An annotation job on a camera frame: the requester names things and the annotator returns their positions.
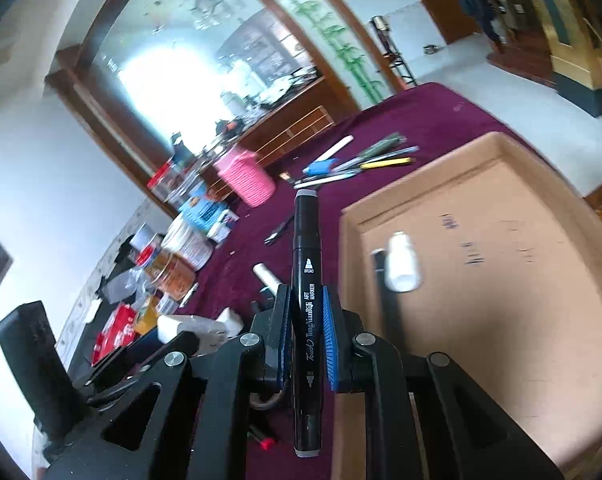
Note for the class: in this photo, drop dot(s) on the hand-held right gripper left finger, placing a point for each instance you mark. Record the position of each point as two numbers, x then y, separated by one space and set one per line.
282 345

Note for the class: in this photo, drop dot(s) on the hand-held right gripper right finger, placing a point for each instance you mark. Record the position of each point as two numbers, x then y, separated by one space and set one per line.
335 350

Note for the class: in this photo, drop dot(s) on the black art marker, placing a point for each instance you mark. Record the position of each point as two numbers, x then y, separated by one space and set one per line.
306 255

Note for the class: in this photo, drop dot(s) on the cardboard box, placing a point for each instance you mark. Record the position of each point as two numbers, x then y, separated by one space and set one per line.
481 285

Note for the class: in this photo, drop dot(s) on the white cylindrical tube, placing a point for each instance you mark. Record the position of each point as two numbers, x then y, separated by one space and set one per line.
266 276

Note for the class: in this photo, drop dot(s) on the red packet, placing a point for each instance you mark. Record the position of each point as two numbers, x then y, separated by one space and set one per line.
113 332

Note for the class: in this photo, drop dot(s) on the red capped black pen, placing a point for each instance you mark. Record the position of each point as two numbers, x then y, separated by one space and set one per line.
263 441

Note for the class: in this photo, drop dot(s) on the small white bottle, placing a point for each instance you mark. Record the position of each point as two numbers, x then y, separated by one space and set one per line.
402 262

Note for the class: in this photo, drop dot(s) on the black metal clip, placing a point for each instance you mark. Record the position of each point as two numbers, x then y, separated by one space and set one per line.
279 230

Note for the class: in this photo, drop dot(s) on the orange round tin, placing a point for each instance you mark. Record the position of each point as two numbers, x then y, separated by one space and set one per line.
173 275

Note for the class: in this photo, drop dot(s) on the small blue white box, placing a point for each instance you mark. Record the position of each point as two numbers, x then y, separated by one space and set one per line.
224 225

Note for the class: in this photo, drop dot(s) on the white plastic jar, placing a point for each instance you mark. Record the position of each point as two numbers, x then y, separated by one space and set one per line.
186 242

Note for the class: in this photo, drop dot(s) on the blue labelled plastic bottle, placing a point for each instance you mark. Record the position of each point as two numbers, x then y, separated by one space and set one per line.
201 210

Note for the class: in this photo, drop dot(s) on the long white pen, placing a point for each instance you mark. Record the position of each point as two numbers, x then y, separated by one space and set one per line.
331 179

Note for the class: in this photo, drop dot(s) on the pink knitted bottle cover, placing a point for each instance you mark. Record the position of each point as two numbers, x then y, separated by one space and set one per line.
246 177

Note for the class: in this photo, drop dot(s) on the clear jar with red lid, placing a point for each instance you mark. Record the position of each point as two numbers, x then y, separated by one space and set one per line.
168 180

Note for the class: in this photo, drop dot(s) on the white marker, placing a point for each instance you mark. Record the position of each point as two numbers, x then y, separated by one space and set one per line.
336 149

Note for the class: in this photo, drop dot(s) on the dark green pen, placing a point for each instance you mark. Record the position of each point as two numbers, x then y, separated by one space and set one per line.
381 144

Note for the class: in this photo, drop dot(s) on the wooden cabinet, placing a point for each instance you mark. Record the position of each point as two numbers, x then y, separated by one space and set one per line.
291 132

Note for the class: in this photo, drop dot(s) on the maroon velvet tablecloth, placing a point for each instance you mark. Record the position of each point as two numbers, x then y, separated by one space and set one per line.
411 110

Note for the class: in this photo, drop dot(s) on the wood framed mirror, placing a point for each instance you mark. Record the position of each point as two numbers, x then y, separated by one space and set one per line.
181 50

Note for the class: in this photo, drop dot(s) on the brown wooden door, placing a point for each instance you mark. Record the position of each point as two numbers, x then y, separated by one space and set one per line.
431 0

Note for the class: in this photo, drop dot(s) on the green bamboo wall decor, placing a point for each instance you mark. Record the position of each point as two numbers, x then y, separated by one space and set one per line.
331 35

